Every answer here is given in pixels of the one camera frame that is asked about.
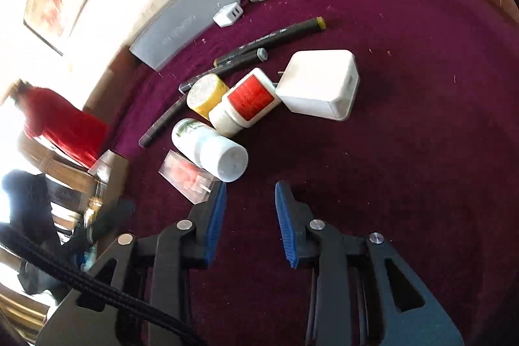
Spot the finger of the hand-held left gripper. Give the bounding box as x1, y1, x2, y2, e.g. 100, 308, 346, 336
86, 199, 137, 246

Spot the yellow capped black marker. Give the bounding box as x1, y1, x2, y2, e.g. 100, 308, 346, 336
214, 16, 326, 68

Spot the large white charger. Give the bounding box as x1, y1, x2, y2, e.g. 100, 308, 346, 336
275, 49, 361, 122

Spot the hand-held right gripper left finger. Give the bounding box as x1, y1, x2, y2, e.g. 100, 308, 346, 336
36, 182, 228, 346

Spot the yellow jar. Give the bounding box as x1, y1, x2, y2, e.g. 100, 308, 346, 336
186, 73, 230, 122

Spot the black braided cable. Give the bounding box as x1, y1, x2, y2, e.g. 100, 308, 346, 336
0, 223, 208, 346

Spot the clear plastic packet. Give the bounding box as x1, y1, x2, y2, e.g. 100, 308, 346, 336
158, 150, 220, 206

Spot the white multi-port charger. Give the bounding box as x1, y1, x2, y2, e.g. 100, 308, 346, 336
213, 3, 245, 28

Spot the grey capped black marker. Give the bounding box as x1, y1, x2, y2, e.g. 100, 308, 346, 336
212, 48, 269, 72

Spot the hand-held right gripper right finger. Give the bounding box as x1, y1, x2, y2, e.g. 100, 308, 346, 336
275, 181, 464, 346

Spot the purple capped black marker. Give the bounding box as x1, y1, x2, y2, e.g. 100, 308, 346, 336
138, 92, 190, 148

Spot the red label white bottle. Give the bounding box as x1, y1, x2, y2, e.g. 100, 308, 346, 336
208, 67, 277, 138

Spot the green label white bottle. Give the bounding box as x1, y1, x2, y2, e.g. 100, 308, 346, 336
171, 118, 249, 183

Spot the grey rectangular box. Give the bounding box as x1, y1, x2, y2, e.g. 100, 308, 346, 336
129, 0, 241, 72

